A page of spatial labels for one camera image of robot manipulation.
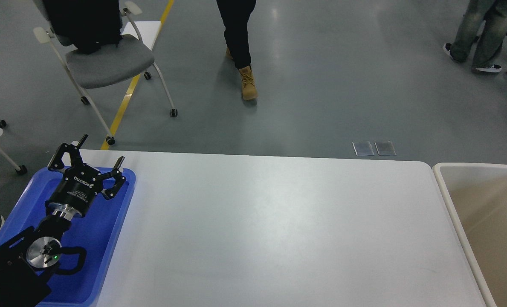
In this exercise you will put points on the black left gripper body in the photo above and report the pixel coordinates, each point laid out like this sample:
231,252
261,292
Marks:
76,191

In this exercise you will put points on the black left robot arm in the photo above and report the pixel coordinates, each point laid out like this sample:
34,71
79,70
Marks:
31,258

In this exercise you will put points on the blue plastic tray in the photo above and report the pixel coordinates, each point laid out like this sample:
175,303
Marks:
97,232

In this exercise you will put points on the grey white rolling chair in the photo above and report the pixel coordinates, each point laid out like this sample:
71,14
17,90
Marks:
108,66

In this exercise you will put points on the black jacket on chair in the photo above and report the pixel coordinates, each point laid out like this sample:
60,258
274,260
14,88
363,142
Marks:
87,24

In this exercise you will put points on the white floor sheet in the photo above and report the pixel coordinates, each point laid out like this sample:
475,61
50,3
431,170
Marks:
149,31

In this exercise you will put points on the person in tan boots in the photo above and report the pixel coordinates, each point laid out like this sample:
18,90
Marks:
235,15

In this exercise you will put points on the left metal floor plate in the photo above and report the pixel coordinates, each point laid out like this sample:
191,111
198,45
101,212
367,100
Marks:
363,148

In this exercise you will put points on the metal floor plate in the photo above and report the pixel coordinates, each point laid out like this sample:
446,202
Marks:
385,148
363,148

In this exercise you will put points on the right metal floor plate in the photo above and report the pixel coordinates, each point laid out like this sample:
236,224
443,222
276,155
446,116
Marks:
385,148

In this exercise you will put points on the beige plastic bin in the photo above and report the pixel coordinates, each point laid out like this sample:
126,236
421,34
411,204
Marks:
475,195

